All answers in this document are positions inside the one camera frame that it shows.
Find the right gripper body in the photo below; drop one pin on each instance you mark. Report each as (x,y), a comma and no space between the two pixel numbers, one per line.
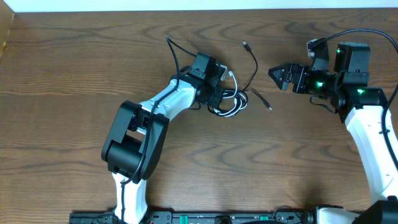
(304,81)

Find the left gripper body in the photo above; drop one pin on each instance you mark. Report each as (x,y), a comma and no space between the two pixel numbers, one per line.
(216,94)

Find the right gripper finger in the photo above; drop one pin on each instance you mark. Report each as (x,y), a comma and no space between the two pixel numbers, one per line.
(281,80)
(280,68)

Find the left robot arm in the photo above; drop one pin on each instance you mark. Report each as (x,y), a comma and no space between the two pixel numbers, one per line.
(134,143)

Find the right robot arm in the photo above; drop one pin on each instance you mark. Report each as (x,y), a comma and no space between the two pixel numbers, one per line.
(364,111)

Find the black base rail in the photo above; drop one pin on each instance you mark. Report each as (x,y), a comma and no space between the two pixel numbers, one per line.
(167,217)

